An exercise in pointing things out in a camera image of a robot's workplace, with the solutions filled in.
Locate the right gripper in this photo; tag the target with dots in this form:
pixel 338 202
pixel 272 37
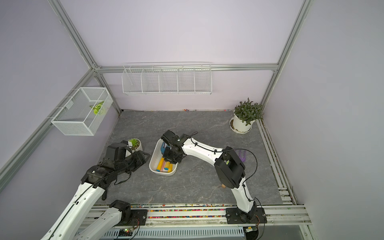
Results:
pixel 165 155

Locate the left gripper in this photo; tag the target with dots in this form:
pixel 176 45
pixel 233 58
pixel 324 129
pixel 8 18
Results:
pixel 140 158

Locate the teal rake yellow handle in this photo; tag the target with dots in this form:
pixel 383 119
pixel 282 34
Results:
pixel 171 168
pixel 163 147
pixel 161 165

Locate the white storage box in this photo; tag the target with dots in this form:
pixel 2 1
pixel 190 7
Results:
pixel 156 158

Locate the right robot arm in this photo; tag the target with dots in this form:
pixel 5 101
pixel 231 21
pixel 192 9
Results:
pixel 228 165

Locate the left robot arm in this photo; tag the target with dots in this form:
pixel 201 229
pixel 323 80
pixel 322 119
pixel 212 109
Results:
pixel 94 185

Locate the small succulent white pot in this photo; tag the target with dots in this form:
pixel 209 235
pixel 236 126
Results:
pixel 134 145

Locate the green leaf toy in basket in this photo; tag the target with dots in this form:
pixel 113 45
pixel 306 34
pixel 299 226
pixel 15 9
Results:
pixel 98 109

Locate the white mesh side basket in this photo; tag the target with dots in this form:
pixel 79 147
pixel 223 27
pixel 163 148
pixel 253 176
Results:
pixel 76 118

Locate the large potted green plant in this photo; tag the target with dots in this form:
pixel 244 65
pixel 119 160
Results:
pixel 245 114

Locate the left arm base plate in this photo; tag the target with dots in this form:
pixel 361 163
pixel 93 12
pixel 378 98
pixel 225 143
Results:
pixel 134 217

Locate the purple trowel pink handle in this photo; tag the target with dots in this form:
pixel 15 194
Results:
pixel 242 154

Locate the white wire wall shelf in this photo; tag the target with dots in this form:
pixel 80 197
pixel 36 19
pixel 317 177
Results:
pixel 167 78

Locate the white vent rail front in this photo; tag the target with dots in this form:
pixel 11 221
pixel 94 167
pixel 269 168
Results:
pixel 191 233

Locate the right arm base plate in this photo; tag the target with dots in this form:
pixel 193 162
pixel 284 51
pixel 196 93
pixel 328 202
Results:
pixel 255 216

